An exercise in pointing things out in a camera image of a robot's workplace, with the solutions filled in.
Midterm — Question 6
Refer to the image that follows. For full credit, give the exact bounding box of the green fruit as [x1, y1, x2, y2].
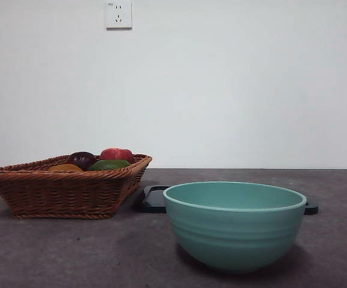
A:
[86, 158, 131, 172]

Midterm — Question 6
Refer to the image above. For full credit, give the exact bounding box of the dark rectangular tray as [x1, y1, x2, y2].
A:
[133, 185, 319, 215]

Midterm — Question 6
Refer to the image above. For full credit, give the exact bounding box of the orange fruit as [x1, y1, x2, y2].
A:
[47, 163, 85, 173]

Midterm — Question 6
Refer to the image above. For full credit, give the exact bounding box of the dark purple fruit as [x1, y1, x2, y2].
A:
[66, 151, 98, 171]

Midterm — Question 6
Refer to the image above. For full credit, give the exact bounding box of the red fruit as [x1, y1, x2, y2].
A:
[99, 147, 134, 164]

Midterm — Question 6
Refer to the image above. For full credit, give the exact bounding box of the white wall socket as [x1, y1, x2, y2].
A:
[105, 0, 133, 30]

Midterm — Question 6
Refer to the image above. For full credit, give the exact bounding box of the teal ribbed bowl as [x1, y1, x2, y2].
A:
[162, 180, 307, 274]

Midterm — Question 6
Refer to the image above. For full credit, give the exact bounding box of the brown wicker basket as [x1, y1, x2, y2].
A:
[0, 154, 153, 220]

